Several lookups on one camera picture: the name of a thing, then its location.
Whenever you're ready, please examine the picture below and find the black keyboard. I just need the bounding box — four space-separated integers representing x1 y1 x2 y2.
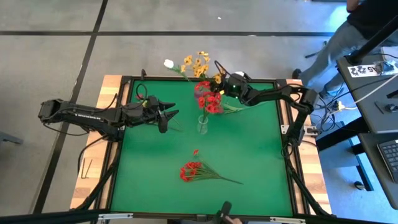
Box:
376 139 398 184

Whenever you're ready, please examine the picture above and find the grey chair base leg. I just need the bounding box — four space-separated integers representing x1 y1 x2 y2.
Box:
0 130 24 146

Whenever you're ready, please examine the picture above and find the black thick pole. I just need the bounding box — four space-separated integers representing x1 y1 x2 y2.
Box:
346 15 398 65

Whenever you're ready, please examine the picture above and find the clear glass vase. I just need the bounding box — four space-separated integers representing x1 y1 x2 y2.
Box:
197 114 209 136

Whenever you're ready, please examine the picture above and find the white power strip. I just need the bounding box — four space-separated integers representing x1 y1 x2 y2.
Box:
331 100 346 113

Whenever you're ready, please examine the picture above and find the grey power box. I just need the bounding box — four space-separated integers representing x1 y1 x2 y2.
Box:
303 125 321 138

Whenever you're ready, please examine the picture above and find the white tulip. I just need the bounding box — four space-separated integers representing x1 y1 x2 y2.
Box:
163 58 191 82

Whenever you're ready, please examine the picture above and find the dark grey desk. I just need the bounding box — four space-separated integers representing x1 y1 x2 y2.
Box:
357 132 398 210
336 54 398 135

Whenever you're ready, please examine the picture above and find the person's hand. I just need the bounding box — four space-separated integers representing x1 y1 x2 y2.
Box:
222 215 244 224

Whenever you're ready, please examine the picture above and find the white printed label sheet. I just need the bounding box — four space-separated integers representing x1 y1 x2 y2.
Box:
347 63 398 78

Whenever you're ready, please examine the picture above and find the black table frame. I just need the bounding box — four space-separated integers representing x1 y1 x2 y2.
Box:
95 74 312 218

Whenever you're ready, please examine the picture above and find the person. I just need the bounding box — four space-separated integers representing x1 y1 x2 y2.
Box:
291 0 398 100

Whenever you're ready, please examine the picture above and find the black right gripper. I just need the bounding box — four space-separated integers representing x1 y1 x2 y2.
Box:
217 72 250 101

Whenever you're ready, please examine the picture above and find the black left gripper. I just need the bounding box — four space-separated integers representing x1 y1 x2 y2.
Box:
123 95 180 134

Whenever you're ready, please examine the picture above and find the white cable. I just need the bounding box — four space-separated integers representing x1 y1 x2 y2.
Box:
335 73 398 111

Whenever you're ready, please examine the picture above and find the silver corner bracket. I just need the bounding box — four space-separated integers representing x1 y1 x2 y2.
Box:
269 216 307 224
97 212 134 222

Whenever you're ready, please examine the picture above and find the red poppy bunch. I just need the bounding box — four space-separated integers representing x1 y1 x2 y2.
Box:
197 91 224 127
179 149 244 185

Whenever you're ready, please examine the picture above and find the red flower single stem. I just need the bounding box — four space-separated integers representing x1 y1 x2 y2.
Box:
193 80 213 94

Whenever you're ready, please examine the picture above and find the black handheld device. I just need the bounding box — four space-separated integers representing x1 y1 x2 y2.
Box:
214 201 233 224

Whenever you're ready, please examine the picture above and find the black overhead beam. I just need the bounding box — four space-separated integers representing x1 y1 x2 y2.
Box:
0 207 398 224

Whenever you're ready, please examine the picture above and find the green table mat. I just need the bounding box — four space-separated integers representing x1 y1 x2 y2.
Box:
110 80 295 218

